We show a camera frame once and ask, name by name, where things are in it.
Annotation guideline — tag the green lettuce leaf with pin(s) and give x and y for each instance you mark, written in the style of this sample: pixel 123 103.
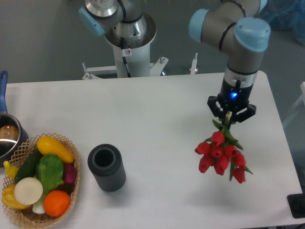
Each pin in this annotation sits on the green lettuce leaf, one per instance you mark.
pixel 49 172

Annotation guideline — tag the yellow bell pepper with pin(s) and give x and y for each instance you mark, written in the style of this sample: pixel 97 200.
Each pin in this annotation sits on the yellow bell pepper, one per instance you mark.
pixel 8 199

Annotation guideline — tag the dark grey ribbed vase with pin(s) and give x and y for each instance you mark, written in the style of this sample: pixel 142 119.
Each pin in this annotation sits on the dark grey ribbed vase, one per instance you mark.
pixel 106 165

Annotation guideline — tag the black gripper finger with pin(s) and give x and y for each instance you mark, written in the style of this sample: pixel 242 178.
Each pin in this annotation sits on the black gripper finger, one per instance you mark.
pixel 216 106
pixel 243 113

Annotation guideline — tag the green cucumber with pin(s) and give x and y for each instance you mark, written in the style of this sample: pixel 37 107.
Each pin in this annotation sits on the green cucumber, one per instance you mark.
pixel 28 168

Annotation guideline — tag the woven wicker basket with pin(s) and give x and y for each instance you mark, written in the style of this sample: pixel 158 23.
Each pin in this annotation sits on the woven wicker basket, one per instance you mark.
pixel 26 218

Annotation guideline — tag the blue handled saucepan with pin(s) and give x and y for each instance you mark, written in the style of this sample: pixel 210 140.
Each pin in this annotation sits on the blue handled saucepan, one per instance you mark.
pixel 12 134

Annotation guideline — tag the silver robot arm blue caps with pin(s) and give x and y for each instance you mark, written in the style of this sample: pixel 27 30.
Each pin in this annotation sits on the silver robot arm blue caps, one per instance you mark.
pixel 233 28

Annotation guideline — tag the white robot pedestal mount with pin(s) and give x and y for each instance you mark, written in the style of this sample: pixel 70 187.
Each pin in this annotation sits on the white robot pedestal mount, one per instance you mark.
pixel 129 63

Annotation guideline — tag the purple red onion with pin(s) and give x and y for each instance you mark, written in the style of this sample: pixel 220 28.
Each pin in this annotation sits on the purple red onion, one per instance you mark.
pixel 69 174

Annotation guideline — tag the orange fruit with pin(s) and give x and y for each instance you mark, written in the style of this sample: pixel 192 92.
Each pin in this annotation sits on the orange fruit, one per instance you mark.
pixel 56 203

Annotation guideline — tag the yellow squash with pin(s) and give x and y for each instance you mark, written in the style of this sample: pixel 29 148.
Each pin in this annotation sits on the yellow squash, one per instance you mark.
pixel 48 145

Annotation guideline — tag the red tulip bouquet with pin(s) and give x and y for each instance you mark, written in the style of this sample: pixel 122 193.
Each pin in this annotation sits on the red tulip bouquet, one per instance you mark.
pixel 223 152

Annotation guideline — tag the white round onion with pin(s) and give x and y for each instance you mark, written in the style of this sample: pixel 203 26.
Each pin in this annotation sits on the white round onion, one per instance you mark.
pixel 28 191

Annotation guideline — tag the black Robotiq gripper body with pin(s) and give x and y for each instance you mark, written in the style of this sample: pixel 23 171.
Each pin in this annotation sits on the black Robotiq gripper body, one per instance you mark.
pixel 232 96

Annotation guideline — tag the blue plastic bag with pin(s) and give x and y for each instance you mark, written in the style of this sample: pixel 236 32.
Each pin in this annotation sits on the blue plastic bag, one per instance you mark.
pixel 284 15

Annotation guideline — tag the black device at table edge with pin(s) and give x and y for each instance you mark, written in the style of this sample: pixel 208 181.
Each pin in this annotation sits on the black device at table edge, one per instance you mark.
pixel 297 205

